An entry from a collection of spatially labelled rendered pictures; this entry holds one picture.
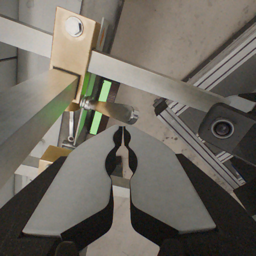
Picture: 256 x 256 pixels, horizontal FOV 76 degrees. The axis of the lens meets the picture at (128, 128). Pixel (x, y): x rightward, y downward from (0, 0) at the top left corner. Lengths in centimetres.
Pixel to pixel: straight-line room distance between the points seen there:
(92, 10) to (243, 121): 35
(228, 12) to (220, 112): 109
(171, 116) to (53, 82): 87
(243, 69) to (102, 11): 86
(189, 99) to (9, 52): 45
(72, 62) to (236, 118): 21
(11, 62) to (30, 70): 5
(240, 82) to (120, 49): 72
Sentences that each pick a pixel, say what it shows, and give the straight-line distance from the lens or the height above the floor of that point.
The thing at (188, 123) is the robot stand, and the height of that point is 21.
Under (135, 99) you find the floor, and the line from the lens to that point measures 118.
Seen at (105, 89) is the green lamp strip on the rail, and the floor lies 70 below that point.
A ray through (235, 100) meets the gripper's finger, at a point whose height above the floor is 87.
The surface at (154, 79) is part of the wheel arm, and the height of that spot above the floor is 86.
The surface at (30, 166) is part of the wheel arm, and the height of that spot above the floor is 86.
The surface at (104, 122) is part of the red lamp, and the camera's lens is 47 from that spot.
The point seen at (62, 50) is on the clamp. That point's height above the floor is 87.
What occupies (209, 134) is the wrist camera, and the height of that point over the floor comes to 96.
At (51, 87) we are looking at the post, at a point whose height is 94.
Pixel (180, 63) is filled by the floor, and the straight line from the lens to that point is 118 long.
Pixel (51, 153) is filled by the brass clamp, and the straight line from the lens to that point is 37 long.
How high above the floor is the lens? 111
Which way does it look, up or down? 61 degrees down
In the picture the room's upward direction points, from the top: 178 degrees clockwise
